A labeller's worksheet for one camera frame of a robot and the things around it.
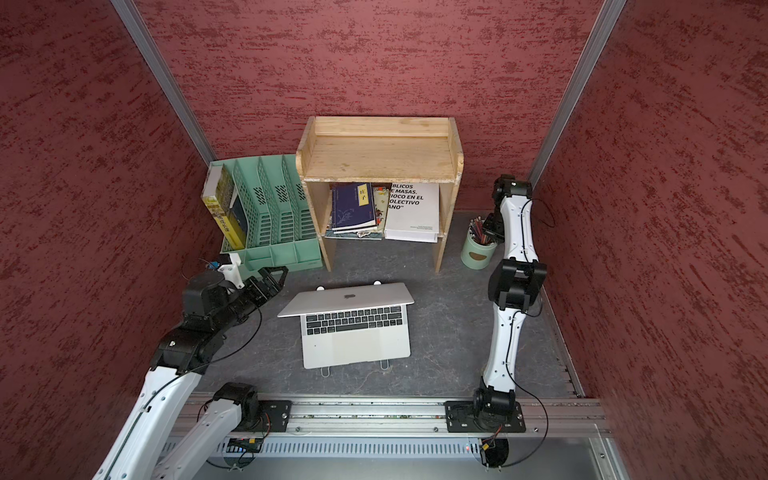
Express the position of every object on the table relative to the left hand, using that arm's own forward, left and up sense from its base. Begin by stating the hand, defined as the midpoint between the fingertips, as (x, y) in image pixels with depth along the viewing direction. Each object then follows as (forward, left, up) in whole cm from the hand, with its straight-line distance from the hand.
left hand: (278, 283), depth 72 cm
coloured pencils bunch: (+26, -57, -10) cm, 63 cm away
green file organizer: (+46, +26, -21) cm, 57 cm away
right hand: (+21, -62, -9) cm, 66 cm away
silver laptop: (-4, -17, -16) cm, 24 cm away
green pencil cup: (+21, -56, -16) cm, 62 cm away
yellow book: (+30, +26, -4) cm, 40 cm away
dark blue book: (+27, -16, 0) cm, 31 cm away
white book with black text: (+24, -35, +1) cm, 42 cm away
